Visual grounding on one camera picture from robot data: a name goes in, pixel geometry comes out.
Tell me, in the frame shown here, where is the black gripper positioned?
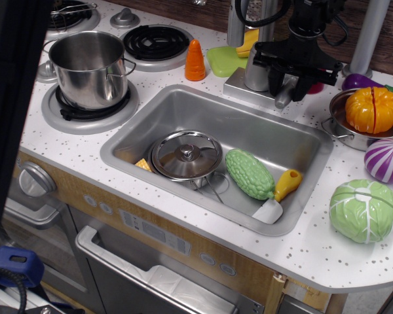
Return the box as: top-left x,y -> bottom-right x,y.
253,35 -> 343,102

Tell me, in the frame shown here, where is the silver faucet lever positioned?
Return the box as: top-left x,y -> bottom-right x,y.
274,77 -> 298,110

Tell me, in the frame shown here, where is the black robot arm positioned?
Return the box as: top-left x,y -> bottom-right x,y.
253,1 -> 345,101

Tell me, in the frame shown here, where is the red toy pepper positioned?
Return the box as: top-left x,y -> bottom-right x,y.
307,77 -> 324,95

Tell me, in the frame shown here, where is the silver toy faucet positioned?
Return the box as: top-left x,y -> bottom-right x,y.
223,0 -> 299,113

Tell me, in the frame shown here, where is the silver sink basin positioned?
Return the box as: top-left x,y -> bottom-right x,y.
101,85 -> 333,236

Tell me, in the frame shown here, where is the yellow toy banana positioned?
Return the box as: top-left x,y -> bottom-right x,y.
236,29 -> 259,58

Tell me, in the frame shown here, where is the purple toy eggplant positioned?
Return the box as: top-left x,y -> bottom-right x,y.
341,74 -> 393,92

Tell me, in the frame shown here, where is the steel pan right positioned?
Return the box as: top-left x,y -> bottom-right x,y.
321,89 -> 393,151

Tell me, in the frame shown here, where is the green toy cutting board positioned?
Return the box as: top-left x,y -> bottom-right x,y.
206,46 -> 248,78

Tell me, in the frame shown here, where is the metal grater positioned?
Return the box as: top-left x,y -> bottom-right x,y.
246,0 -> 262,22

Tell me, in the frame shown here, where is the orange toy pumpkin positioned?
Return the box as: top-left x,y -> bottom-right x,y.
345,87 -> 393,134

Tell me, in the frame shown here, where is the orange toy carrot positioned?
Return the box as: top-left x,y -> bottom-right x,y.
185,39 -> 206,81

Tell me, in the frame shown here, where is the green toy bitter melon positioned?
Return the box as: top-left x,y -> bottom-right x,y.
225,148 -> 275,200

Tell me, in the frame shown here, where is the purple striped toy onion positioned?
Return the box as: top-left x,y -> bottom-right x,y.
364,139 -> 393,184

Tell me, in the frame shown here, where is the steel pot lid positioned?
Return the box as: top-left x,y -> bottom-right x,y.
151,130 -> 223,179

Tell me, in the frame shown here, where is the back right stove burner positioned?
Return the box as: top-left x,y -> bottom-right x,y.
121,24 -> 194,72

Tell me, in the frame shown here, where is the stove burner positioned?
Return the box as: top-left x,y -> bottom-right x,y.
121,24 -> 194,72
46,0 -> 100,41
41,82 -> 139,135

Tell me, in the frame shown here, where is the small steel pot in sink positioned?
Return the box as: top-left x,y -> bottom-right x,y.
147,144 -> 229,203

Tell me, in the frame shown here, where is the green toy cabbage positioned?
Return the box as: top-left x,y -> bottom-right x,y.
329,179 -> 393,244

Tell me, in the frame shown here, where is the yellow toy corn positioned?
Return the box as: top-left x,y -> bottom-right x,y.
135,158 -> 152,172

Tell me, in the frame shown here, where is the grey stove knob top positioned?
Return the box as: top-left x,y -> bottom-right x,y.
110,8 -> 140,29

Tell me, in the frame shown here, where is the grey stove knob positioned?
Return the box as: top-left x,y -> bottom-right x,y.
110,8 -> 140,29
36,60 -> 57,84

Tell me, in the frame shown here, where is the grey control panel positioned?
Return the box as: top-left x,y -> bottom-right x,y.
118,209 -> 191,256

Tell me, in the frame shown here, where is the tall steel pot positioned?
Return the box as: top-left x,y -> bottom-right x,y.
48,31 -> 136,111

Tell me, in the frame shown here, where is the front left stove burner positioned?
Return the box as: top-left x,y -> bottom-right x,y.
41,82 -> 139,135

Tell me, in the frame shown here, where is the back left stove burner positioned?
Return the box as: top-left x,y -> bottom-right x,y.
46,0 -> 100,41

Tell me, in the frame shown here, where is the grey stove knob left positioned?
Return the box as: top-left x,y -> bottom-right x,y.
36,60 -> 57,84

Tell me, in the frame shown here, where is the silver oven dial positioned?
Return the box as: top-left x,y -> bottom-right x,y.
18,162 -> 57,198

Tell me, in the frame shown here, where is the grey metal post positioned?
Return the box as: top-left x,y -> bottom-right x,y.
342,0 -> 390,78

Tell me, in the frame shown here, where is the yellow handled white spatula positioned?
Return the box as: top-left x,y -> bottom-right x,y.
252,169 -> 303,224

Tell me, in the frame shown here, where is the silver dishwasher door handle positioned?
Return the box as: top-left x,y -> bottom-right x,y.
75,226 -> 265,313

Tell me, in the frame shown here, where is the dark foreground post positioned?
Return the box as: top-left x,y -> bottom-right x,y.
0,0 -> 58,272

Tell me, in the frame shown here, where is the silver oven door handle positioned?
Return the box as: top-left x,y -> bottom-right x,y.
4,198 -> 61,230

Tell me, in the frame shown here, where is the black coiled cable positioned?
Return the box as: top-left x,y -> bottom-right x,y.
0,266 -> 29,314

